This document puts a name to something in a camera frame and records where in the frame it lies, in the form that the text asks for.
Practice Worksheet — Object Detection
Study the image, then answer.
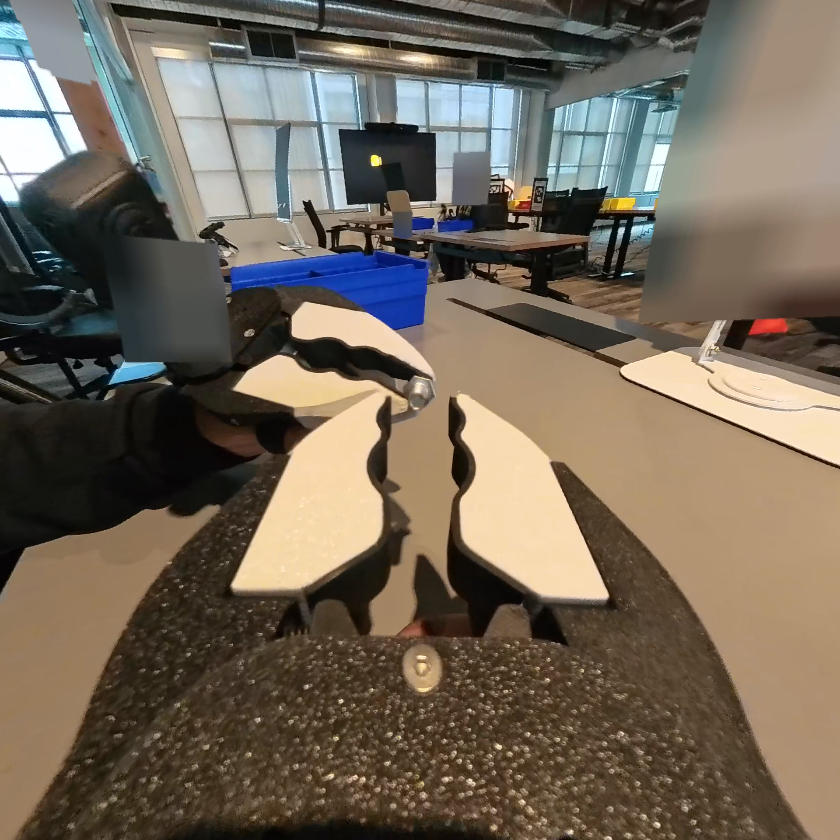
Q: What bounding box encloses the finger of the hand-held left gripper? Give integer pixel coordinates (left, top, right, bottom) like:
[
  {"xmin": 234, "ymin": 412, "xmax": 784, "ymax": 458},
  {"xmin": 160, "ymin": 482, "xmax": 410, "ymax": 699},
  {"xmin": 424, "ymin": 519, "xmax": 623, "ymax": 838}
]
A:
[
  {"xmin": 287, "ymin": 302, "xmax": 437, "ymax": 395},
  {"xmin": 233, "ymin": 352, "xmax": 392, "ymax": 424}
]

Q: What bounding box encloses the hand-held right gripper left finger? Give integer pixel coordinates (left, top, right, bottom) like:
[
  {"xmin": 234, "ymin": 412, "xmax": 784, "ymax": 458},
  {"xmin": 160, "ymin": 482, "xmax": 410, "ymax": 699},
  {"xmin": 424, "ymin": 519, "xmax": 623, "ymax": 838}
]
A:
[{"xmin": 230, "ymin": 392, "xmax": 395, "ymax": 607}]

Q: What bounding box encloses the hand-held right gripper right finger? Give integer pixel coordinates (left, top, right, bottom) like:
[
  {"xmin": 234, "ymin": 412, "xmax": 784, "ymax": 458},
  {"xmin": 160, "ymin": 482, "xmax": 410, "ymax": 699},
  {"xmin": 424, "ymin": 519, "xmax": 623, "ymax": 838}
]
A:
[{"xmin": 447, "ymin": 392, "xmax": 611, "ymax": 611}]

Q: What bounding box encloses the person's left hand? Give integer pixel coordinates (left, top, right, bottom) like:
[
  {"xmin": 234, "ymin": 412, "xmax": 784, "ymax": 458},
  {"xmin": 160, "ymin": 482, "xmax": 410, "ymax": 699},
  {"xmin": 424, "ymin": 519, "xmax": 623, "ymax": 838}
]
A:
[{"xmin": 191, "ymin": 394, "xmax": 309, "ymax": 460}]

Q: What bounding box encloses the large blue plastic bin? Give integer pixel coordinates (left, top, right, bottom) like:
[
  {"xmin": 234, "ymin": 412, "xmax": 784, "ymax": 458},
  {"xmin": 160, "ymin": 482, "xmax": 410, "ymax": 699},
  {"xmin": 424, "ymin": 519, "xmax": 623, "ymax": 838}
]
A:
[{"xmin": 229, "ymin": 251, "xmax": 430, "ymax": 332}]

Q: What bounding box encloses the black mesh office chair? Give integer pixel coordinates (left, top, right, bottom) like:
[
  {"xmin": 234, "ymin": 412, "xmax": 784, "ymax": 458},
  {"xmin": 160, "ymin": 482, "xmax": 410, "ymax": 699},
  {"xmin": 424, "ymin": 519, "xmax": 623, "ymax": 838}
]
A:
[{"xmin": 0, "ymin": 197, "xmax": 126, "ymax": 401}]

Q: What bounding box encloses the large black monitor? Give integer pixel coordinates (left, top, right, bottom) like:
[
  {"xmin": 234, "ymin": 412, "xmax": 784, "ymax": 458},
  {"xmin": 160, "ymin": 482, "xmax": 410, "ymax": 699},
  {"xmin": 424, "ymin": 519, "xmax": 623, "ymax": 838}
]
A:
[{"xmin": 338, "ymin": 126, "xmax": 438, "ymax": 207}]

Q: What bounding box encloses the clear tilted panel stand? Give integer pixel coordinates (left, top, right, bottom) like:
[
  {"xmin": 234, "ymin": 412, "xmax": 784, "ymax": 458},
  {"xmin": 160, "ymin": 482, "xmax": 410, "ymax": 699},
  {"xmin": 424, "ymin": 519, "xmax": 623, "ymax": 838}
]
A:
[{"xmin": 273, "ymin": 122, "xmax": 316, "ymax": 253}]

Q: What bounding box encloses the long wooden desk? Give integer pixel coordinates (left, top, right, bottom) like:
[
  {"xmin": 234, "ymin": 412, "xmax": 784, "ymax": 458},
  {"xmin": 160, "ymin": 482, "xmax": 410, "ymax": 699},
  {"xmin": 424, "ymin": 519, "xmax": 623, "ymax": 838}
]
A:
[{"xmin": 335, "ymin": 210, "xmax": 657, "ymax": 303}]

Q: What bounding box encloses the black desk inset panel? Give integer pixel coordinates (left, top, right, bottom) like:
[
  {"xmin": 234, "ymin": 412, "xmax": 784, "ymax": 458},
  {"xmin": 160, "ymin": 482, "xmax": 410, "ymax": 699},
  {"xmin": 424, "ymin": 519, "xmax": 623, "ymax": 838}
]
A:
[{"xmin": 486, "ymin": 302, "xmax": 636, "ymax": 353}]

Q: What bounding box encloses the white base document stand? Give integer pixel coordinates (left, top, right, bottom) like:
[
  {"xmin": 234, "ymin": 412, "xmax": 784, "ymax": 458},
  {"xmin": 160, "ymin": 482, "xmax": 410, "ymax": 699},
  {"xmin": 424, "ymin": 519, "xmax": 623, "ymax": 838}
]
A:
[{"xmin": 621, "ymin": 315, "xmax": 840, "ymax": 468}]

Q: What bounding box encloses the long silver ceiling duct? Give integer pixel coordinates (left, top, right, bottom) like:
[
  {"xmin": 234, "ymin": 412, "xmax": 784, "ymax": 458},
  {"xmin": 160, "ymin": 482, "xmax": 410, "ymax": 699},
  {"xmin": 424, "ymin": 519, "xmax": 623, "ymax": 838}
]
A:
[{"xmin": 112, "ymin": 0, "xmax": 683, "ymax": 73}]

